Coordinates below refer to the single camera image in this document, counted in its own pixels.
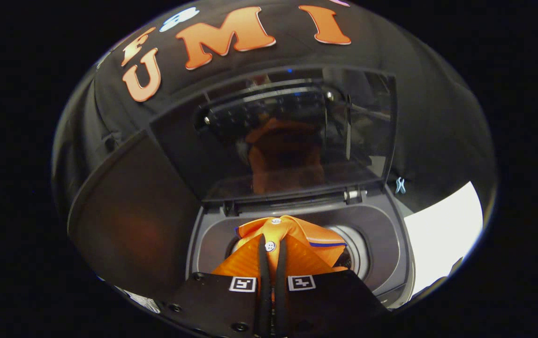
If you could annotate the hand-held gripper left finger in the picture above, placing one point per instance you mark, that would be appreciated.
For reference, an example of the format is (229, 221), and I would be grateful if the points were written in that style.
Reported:
(263, 291)

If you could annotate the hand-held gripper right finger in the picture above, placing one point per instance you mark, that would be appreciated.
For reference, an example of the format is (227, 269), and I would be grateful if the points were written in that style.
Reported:
(280, 291)

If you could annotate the yellow polo shirt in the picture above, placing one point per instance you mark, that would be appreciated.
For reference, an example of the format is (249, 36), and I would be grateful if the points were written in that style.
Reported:
(297, 232)

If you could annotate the dark washing machine lid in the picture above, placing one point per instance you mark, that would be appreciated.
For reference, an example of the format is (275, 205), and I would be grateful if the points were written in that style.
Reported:
(231, 159)

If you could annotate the grey side table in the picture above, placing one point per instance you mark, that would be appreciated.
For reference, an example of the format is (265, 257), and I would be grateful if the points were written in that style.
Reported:
(132, 216)

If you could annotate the light blue clip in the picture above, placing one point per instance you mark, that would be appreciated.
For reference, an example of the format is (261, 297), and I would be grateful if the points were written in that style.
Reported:
(400, 186)

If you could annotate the white flat board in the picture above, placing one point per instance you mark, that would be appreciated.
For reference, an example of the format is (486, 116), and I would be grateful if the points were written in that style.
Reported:
(442, 234)

